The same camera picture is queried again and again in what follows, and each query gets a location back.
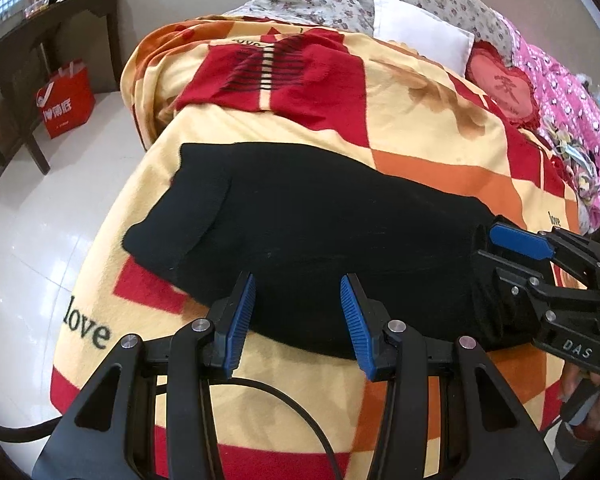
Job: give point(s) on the red shopping bag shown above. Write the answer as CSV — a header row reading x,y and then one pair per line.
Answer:
x,y
67,105

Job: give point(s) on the grey patterned cloth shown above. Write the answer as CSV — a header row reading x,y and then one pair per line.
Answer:
x,y
577,160

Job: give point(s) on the red sweater with black stripes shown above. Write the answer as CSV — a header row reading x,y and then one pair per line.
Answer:
x,y
320,90

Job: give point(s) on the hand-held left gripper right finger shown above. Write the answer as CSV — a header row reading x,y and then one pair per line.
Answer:
x,y
355,320

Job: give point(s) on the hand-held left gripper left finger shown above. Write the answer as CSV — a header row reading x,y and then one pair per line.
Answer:
x,y
240,320

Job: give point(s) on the pink printed quilt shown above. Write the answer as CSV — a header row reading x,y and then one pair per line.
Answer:
x,y
570,105

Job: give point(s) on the yellow red checked printed blanket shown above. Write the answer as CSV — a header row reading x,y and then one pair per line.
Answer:
x,y
430,125

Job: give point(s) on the white pillow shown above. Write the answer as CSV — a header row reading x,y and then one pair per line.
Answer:
x,y
415,30

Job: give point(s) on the dark wooden table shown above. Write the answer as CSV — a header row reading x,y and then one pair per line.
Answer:
x,y
80,5

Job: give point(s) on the red heart-shaped cushion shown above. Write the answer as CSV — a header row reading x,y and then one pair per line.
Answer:
x,y
505,85

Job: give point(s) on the black pants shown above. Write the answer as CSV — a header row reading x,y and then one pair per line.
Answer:
x,y
305,220

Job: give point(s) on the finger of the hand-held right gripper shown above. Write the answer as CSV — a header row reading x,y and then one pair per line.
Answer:
x,y
515,280
522,241

